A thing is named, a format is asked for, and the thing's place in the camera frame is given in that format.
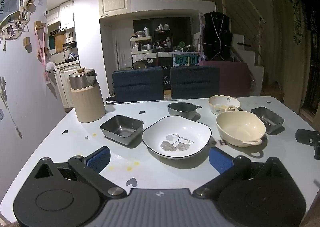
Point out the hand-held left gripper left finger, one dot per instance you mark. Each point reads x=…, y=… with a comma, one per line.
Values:
x=100, y=159

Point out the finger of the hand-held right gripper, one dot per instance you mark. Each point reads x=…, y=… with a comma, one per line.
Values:
x=303, y=137

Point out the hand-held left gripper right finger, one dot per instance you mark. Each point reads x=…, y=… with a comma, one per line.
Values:
x=220, y=159

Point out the rectangular steel container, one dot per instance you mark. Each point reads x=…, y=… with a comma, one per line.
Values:
x=267, y=117
x=122, y=127

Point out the white square leaf-print plate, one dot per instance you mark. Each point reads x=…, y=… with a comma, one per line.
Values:
x=175, y=129

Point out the scalloped floral ceramic bowl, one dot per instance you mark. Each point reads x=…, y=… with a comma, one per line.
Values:
x=222, y=103

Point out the dark glass door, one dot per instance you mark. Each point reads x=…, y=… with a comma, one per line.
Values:
x=313, y=79

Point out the wooden steel kettle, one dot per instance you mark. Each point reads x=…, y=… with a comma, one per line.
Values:
x=87, y=102

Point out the round waste bin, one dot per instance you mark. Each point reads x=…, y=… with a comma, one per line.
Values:
x=110, y=99

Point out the white lower kitchen cabinet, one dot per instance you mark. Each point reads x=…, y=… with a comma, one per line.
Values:
x=66, y=87

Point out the maroon chair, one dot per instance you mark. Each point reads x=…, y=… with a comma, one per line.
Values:
x=235, y=79

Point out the dark blue chair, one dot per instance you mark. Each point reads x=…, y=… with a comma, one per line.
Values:
x=137, y=84
x=195, y=82

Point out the pale long curtain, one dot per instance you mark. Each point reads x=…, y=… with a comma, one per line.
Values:
x=287, y=49

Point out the teal framed sign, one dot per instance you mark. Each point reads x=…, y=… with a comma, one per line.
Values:
x=186, y=60

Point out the white shelf rack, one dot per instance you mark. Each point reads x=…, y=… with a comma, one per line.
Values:
x=141, y=44

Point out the black vest with white trim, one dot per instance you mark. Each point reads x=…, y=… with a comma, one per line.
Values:
x=217, y=37

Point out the wooden cutting board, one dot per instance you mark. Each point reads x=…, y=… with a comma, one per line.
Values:
x=60, y=42

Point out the floral dark curtain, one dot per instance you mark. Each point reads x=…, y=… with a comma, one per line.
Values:
x=302, y=12

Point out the black shelf rack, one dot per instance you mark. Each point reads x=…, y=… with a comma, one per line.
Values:
x=162, y=39

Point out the photo collage wall decoration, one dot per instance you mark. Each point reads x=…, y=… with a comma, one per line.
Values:
x=12, y=17

